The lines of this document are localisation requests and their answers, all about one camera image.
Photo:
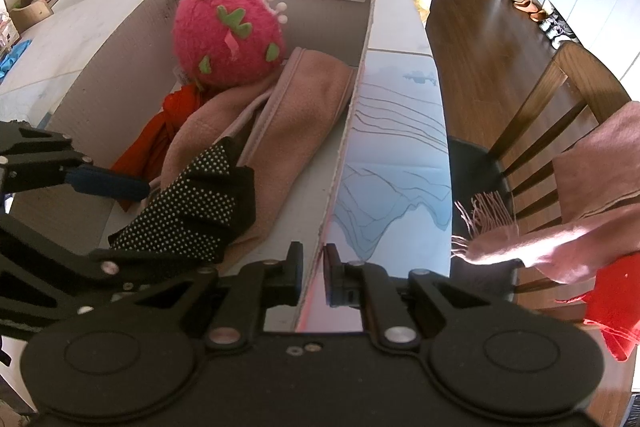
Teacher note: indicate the pink strawberry plush hat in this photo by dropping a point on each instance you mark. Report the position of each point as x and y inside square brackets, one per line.
[225, 47]

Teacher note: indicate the bright red garment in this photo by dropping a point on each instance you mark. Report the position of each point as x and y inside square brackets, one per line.
[617, 307]

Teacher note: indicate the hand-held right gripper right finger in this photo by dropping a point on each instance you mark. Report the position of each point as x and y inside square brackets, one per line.
[332, 279]

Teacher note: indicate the light blue printed table mat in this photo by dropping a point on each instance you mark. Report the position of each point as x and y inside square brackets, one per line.
[400, 132]

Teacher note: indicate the pink fleece cloth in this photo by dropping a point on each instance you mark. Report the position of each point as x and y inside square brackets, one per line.
[295, 117]

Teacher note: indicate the pink fringed scarf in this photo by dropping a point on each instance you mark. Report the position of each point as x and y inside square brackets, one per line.
[590, 177]

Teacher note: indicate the red and white toy box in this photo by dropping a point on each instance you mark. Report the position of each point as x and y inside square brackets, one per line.
[7, 29]

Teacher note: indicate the yellow object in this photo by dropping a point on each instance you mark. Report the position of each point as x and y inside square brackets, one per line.
[421, 4]

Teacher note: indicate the blue rubber gloves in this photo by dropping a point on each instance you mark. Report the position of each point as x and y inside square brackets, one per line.
[12, 59]

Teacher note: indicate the black polka dot cloth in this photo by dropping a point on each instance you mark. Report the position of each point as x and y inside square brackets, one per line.
[190, 207]

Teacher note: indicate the wooden organizer box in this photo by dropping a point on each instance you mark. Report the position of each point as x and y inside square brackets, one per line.
[30, 14]

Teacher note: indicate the black and white sneakers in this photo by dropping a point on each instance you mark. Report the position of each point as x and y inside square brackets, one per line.
[559, 31]

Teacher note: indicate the red cloth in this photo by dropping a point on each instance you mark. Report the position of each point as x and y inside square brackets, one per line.
[155, 132]

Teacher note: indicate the red and white cardboard box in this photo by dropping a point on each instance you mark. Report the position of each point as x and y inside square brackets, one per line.
[100, 97]

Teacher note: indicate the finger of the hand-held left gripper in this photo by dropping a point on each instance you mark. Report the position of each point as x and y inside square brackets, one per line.
[107, 184]
[100, 267]

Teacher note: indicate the brown wooden chair with cushion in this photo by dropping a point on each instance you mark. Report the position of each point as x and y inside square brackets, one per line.
[565, 87]

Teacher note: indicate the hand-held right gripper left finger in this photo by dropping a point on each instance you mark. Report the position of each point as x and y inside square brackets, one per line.
[295, 274]

